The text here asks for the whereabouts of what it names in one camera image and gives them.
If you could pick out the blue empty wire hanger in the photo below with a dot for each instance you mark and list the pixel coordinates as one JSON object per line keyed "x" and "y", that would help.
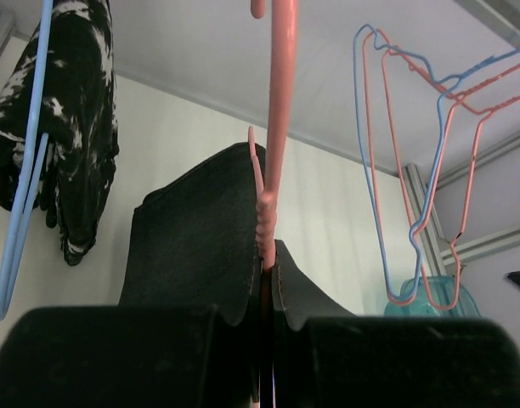
{"x": 367, "y": 156}

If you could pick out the black trousers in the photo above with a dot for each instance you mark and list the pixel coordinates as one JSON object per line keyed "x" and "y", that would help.
{"x": 193, "y": 241}

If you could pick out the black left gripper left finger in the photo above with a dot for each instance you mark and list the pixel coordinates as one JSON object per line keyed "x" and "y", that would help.
{"x": 133, "y": 356}

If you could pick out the teal plastic bin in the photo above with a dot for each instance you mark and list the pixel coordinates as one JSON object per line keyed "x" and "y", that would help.
{"x": 442, "y": 290}

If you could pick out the aluminium frame post right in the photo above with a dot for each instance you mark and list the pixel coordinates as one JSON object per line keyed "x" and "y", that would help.
{"x": 436, "y": 246}

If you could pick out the aluminium hanging rail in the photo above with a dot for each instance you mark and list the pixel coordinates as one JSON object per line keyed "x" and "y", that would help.
{"x": 501, "y": 16}

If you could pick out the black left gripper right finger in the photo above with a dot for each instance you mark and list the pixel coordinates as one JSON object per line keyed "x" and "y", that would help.
{"x": 325, "y": 356}

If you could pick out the black white patterned garment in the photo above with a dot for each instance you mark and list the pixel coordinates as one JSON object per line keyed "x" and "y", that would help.
{"x": 77, "y": 112}

